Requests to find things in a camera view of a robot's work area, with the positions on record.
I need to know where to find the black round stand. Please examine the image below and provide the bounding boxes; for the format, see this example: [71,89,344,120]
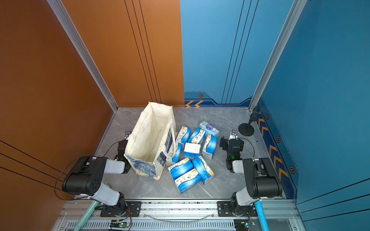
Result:
[238,112,259,136]

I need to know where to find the right circuit board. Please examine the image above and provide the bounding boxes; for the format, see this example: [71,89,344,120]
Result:
[234,219,255,231]

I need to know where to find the blue tissue pack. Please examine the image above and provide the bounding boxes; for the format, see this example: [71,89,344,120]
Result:
[188,128,205,144]
[176,126,191,145]
[168,157,194,181]
[192,157,214,185]
[172,142,183,163]

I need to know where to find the green hose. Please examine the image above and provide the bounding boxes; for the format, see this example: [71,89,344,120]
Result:
[73,200,100,231]

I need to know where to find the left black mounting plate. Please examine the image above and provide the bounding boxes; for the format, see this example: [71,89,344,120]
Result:
[100,201,142,218]

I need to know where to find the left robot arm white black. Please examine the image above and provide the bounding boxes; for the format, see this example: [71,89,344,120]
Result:
[62,139,130,217]

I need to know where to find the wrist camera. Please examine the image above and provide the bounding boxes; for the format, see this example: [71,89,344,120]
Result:
[124,131,132,140]
[229,130,238,140]

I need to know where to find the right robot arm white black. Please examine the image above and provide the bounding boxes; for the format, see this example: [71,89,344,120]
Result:
[220,137,283,216]

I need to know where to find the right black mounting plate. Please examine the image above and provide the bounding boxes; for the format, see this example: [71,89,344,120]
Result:
[217,201,257,217]

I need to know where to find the blue tissue pack column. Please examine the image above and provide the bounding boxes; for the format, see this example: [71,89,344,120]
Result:
[202,134,218,160]

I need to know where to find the left circuit board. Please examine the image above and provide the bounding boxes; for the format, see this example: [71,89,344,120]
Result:
[108,219,131,231]

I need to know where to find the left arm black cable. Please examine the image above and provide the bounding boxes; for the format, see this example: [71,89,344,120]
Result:
[53,140,122,201]

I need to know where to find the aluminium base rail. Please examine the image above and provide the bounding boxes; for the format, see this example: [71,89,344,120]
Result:
[57,198,301,223]

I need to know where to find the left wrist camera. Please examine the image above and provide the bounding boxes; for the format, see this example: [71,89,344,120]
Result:
[124,131,132,140]

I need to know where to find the Vinda cartoon tissue pack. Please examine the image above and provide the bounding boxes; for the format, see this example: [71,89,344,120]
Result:
[199,121,219,137]

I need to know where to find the blue tissue pack beside bag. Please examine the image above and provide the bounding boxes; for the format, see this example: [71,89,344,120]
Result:
[172,142,183,163]

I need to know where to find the circuit board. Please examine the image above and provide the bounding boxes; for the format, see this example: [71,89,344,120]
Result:
[108,219,131,231]
[234,219,255,231]

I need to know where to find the black mounting plate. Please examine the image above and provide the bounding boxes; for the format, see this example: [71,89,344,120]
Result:
[217,201,257,217]
[100,201,142,218]

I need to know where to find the white vented grille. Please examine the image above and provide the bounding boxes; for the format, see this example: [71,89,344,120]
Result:
[81,219,236,231]

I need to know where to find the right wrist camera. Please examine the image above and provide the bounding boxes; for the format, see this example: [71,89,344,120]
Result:
[229,130,238,140]

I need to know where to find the white-topped tissue pack centre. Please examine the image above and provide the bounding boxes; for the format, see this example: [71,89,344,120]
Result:
[184,142,201,160]

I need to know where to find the blue tissue pack frontmost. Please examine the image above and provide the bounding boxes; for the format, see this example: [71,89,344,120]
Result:
[174,168,201,193]

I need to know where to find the cream canvas bag blue print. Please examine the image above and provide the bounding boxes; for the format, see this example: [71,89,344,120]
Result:
[124,102,176,181]

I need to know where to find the blue hose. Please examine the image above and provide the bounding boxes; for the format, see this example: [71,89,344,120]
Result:
[254,200,270,231]

